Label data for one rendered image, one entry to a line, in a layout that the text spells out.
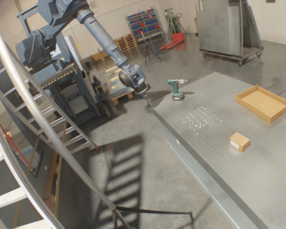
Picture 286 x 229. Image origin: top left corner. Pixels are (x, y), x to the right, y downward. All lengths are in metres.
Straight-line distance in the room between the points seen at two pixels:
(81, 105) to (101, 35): 2.37
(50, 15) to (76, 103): 2.36
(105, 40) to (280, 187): 1.68
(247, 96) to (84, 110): 3.13
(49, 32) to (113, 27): 9.74
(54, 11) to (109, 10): 10.37
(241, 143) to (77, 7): 1.69
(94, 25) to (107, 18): 10.41
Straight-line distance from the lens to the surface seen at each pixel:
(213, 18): 4.49
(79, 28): 12.02
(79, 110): 3.80
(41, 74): 2.60
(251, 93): 1.72
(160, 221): 1.69
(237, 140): 1.14
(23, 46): 2.51
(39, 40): 2.57
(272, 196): 1.00
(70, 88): 3.65
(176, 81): 1.68
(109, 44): 1.59
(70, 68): 2.42
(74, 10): 1.72
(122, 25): 12.14
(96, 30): 1.63
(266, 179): 1.05
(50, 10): 1.81
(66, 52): 3.22
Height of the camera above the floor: 1.51
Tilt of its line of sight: 30 degrees down
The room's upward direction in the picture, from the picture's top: 22 degrees counter-clockwise
